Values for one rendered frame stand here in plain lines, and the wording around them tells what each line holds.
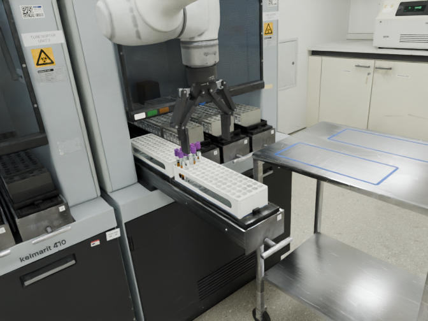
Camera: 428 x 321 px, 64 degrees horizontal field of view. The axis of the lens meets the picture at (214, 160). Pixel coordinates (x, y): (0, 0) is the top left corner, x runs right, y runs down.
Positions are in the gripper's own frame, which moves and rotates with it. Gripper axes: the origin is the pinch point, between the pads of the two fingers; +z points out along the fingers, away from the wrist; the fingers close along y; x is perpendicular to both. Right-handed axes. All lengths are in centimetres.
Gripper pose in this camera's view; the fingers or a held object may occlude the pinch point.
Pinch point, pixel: (206, 141)
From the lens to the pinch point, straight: 92.3
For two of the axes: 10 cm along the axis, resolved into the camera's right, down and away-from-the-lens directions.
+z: 0.6, 9.1, 4.2
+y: 7.8, -3.0, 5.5
